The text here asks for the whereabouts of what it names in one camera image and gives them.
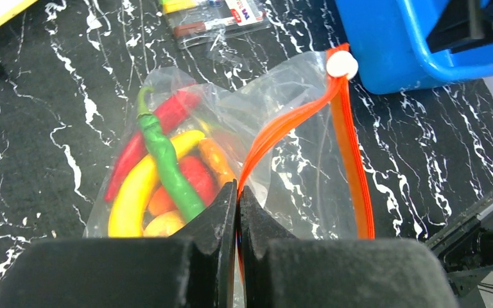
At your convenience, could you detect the green vegetable toy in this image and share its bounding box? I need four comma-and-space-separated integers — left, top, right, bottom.
137, 87, 205, 223

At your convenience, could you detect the marker pen pack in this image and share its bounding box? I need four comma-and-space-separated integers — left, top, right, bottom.
159, 0, 270, 50

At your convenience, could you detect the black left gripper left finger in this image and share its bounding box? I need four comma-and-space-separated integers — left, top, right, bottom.
0, 182, 237, 307

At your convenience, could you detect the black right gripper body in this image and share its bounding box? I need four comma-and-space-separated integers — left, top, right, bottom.
426, 0, 493, 53

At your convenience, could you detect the blue plastic bin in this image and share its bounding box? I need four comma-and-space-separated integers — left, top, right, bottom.
336, 1, 480, 94

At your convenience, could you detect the yellow banana toy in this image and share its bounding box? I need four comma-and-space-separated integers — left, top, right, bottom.
107, 130, 205, 237

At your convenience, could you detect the yellow orange fruit toy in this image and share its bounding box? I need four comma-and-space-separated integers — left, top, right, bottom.
143, 210, 186, 237

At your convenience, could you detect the orange crinkled food toy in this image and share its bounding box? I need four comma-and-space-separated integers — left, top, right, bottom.
148, 185, 177, 216

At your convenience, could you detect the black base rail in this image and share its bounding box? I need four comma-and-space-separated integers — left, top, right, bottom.
425, 190, 493, 248

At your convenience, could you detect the red chili pepper toy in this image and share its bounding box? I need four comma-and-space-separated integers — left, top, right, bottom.
103, 87, 203, 204

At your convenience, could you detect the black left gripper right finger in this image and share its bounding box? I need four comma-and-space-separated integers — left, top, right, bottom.
239, 187, 458, 307

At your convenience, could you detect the clear zip top bag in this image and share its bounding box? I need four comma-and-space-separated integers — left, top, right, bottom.
84, 43, 375, 239

